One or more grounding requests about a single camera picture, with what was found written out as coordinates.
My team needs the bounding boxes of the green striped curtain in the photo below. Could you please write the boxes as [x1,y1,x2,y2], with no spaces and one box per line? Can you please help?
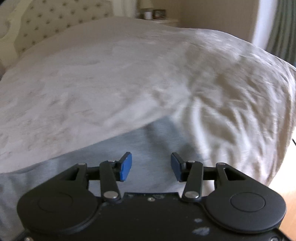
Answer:
[266,0,295,66]

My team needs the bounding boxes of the grey sweatpants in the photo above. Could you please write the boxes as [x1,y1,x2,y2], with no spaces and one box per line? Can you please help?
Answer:
[1,118,215,240]

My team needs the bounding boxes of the framed photo on nightstand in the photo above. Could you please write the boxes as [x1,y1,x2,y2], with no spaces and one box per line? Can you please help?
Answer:
[153,9,167,20]

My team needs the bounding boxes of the white candle jar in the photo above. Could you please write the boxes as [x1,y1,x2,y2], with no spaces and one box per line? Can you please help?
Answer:
[143,11,152,20]

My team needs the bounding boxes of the cream tufted headboard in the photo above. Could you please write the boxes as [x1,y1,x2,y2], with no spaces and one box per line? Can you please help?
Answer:
[1,0,113,68]

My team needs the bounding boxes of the white embroidered bedspread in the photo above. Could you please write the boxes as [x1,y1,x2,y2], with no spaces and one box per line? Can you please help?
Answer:
[1,17,295,184]

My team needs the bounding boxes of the white bedside table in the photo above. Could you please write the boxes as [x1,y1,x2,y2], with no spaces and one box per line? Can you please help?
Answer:
[151,18,179,27]

